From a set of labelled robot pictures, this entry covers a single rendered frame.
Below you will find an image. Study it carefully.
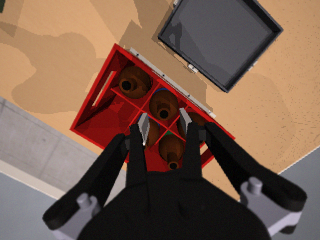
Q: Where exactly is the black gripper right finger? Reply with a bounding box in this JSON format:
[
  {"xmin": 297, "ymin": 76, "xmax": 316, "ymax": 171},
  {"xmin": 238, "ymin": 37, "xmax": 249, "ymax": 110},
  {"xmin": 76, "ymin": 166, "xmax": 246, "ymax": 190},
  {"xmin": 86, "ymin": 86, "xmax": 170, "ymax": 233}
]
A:
[{"xmin": 177, "ymin": 108, "xmax": 307, "ymax": 236}]

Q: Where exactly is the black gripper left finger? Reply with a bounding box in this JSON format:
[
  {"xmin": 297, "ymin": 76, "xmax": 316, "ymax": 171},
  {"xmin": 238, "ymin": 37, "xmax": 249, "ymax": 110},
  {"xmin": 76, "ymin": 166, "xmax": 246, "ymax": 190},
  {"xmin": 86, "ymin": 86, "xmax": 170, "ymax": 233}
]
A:
[{"xmin": 42, "ymin": 113, "xmax": 151, "ymax": 240}]

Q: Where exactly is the red bottle crate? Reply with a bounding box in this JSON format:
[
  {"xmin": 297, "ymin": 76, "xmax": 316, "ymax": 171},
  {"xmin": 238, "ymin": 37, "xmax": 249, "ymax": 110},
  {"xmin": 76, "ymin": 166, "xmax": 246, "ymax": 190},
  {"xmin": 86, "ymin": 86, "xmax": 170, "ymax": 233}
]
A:
[{"xmin": 88, "ymin": 54, "xmax": 235, "ymax": 172}]

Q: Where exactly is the dark grey tray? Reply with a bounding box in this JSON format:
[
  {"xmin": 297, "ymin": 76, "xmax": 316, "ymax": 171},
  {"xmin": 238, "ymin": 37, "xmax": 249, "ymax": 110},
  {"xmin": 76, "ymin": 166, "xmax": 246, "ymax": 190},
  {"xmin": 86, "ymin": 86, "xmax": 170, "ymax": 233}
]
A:
[{"xmin": 160, "ymin": 0, "xmax": 284, "ymax": 93}]

